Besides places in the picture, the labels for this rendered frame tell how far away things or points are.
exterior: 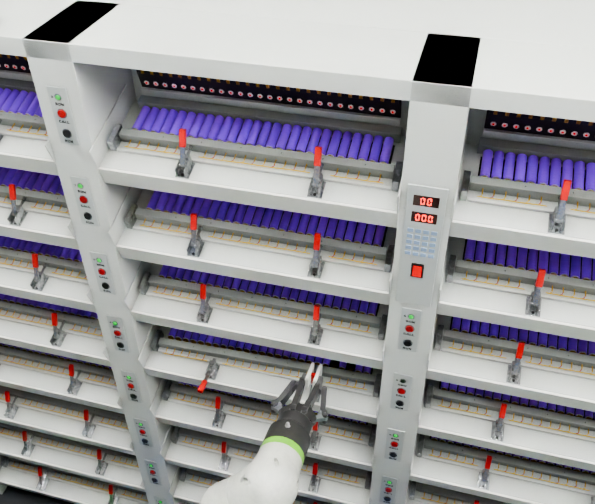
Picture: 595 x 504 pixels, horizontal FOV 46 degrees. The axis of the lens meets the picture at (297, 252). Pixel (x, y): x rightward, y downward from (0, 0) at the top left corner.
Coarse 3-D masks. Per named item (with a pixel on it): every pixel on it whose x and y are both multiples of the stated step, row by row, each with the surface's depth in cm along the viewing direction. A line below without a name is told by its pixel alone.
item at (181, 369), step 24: (144, 360) 176; (168, 360) 178; (192, 360) 177; (216, 360) 176; (192, 384) 178; (216, 384) 173; (240, 384) 172; (264, 384) 172; (360, 384) 169; (312, 408) 170; (336, 408) 166; (360, 408) 166
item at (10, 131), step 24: (0, 72) 152; (24, 72) 151; (0, 96) 150; (24, 96) 150; (0, 120) 146; (24, 120) 145; (0, 144) 145; (24, 144) 144; (48, 144) 138; (24, 168) 146; (48, 168) 143
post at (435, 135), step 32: (448, 64) 114; (448, 96) 109; (416, 128) 114; (448, 128) 113; (416, 160) 118; (448, 160) 116; (448, 192) 120; (448, 224) 124; (384, 352) 150; (416, 352) 147; (384, 384) 156; (416, 384) 153; (384, 416) 163; (416, 416) 160; (384, 448) 171
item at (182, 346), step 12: (168, 348) 179; (180, 348) 177; (192, 348) 176; (204, 348) 176; (216, 348) 176; (204, 360) 176; (240, 360) 175; (252, 360) 173; (264, 360) 172; (276, 360) 172; (288, 360) 172; (324, 372) 169; (336, 372) 169; (348, 372) 169; (360, 372) 168; (336, 384) 169; (372, 384) 168
